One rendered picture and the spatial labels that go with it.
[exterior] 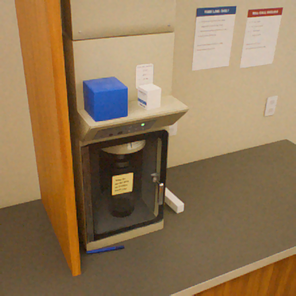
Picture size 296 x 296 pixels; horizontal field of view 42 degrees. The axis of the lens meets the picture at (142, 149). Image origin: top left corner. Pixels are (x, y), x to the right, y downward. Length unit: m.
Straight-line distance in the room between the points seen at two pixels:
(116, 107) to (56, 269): 0.64
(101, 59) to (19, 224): 0.81
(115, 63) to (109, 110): 0.16
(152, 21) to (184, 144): 0.94
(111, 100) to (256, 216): 0.90
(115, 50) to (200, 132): 0.97
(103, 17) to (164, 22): 0.19
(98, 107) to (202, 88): 0.92
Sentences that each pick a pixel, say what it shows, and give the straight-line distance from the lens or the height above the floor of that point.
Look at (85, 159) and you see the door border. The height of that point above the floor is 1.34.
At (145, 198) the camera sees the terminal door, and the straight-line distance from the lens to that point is 1.41.
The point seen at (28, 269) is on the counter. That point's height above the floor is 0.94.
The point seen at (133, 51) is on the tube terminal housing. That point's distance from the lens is 1.17.
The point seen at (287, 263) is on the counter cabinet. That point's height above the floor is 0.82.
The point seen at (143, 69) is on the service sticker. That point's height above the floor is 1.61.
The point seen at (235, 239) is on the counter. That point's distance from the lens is 1.57.
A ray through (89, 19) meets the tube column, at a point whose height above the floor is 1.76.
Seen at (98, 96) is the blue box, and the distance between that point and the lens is 1.04.
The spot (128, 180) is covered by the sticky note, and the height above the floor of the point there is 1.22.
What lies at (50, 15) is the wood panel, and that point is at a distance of 0.97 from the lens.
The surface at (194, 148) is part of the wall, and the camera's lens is 2.03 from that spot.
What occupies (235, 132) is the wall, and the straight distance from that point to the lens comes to 2.15.
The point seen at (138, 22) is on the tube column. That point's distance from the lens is 1.15.
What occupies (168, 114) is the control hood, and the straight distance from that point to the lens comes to 1.16.
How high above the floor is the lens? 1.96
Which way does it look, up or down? 29 degrees down
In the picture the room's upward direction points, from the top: 1 degrees clockwise
